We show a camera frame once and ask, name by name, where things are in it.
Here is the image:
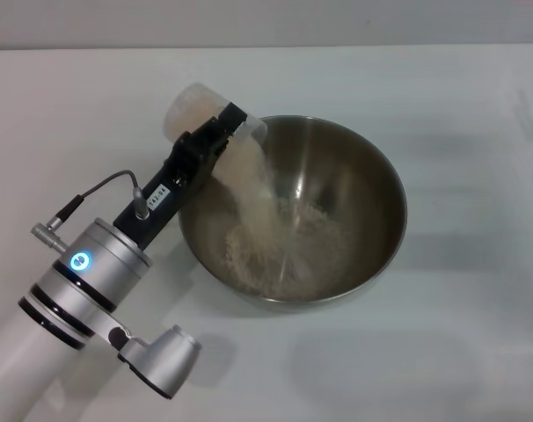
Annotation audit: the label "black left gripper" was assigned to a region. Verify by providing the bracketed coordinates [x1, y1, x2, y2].
[112, 101, 250, 252]

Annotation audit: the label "clear plastic measuring cup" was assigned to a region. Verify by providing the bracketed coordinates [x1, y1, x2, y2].
[162, 81, 270, 194]

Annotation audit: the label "white rice grains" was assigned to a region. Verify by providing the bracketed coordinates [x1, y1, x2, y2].
[167, 94, 354, 302]

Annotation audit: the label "stainless steel bowl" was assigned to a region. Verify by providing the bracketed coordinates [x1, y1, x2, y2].
[177, 114, 408, 314]

